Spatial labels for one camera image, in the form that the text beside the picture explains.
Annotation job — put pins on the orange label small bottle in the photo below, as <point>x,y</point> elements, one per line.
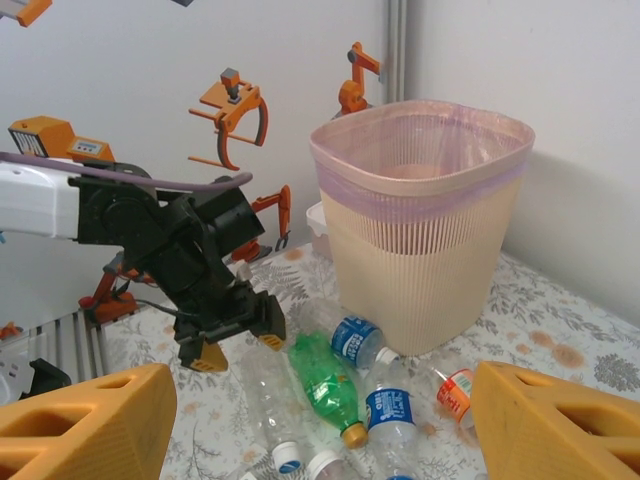
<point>452,395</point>

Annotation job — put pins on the clear unlabelled bottle white cap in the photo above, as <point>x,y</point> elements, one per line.
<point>267,400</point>

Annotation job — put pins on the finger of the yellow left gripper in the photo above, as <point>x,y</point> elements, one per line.
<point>207,357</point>
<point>270,322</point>

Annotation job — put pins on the aluminium frame post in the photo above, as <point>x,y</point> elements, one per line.
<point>397,50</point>

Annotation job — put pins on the beige bin with pink bag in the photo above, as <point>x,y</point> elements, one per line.
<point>415,280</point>

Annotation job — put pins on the orange claw gripper wall sticker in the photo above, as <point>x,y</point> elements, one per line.
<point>235,115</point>

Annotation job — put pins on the aluminium rail frame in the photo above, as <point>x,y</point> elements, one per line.
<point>75,345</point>

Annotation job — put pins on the orange box machine wall sticker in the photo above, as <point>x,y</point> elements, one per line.
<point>55,137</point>

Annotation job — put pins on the white lidded plastic box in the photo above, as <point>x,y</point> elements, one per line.
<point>317,227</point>

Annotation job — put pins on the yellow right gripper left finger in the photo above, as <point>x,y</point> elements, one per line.
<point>85,430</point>

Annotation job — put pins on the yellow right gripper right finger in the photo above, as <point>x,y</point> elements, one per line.
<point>550,430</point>

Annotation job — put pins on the blue label bottle white cap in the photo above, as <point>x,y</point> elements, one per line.
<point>355,342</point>

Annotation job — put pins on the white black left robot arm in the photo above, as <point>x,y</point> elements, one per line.
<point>35,200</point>

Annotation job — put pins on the green bottle yellow cap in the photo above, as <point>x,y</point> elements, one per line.
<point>325,385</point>

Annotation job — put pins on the purple label clear bottle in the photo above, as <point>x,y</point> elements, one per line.
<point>325,465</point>

